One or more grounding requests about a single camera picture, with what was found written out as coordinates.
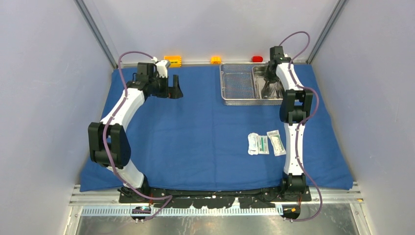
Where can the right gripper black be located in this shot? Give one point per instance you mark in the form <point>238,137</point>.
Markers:
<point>270,79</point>

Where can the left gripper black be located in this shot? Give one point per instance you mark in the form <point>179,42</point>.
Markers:
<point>172,92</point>

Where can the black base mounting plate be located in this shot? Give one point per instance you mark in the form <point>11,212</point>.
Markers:
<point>184,199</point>

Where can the red toy block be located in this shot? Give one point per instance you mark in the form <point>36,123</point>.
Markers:
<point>257,59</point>

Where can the aluminium front rail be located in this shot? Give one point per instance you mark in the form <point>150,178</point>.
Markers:
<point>106,203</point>

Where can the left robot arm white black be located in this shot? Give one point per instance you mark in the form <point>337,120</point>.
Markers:
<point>108,141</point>

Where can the aluminium frame rail right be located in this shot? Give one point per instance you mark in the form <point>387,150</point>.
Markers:
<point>335,14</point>

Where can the green white sterile packet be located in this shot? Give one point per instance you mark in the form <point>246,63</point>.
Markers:
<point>262,144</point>

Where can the aluminium frame post left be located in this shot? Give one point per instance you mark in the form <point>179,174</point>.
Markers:
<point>85,12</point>

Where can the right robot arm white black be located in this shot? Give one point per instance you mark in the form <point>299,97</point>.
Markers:
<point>294,110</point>

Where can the blue surgical wrap cloth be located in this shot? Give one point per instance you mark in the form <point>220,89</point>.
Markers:
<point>199,143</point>

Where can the wire mesh steel tray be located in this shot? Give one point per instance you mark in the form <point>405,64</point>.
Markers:
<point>238,88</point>

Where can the yellow toy block large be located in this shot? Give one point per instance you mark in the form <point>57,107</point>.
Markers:
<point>175,61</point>

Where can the white gauze roll packet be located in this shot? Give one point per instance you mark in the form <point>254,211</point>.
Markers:
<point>253,146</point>

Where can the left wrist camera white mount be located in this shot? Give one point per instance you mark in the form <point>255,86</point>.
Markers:
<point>162,67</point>

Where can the small orange toy block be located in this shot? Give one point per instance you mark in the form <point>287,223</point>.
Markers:
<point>215,60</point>

